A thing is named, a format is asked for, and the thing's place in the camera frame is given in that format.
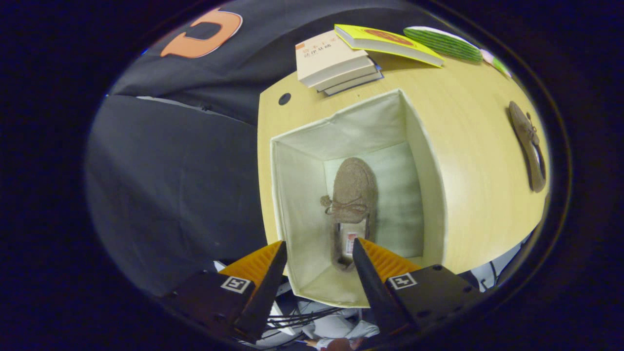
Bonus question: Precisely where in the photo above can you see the white book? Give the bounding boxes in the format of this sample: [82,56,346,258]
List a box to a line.
[312,66,381,92]

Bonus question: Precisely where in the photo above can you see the beige book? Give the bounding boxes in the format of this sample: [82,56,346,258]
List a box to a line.
[295,30,375,88]

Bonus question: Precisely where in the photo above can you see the blue cover book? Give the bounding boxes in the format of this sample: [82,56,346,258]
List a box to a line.
[323,58,384,96]

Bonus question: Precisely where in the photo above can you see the black cables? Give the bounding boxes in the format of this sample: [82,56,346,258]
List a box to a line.
[266,306,344,330]

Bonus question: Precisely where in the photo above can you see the yellow book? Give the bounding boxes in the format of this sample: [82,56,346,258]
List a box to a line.
[334,24,445,68]

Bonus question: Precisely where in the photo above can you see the pale fabric storage box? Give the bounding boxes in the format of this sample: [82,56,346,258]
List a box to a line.
[270,88,448,309]

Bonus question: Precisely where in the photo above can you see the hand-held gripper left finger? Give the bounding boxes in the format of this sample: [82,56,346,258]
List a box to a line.
[168,240,288,342]

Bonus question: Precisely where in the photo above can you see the watermelon slice plush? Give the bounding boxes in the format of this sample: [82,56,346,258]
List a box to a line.
[403,26,484,62]

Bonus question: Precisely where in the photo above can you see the brown fuzzy shoe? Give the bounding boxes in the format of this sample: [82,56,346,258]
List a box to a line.
[320,157,378,273]
[508,101,547,194]

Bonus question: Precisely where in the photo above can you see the pink and green plush toy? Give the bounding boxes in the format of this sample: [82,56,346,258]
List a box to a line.
[480,48,512,78]

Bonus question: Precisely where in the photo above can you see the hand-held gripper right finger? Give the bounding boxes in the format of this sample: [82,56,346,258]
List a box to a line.
[352,237,483,337]

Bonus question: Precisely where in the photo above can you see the white cloth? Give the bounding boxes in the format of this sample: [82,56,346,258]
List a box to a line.
[297,300,381,349]

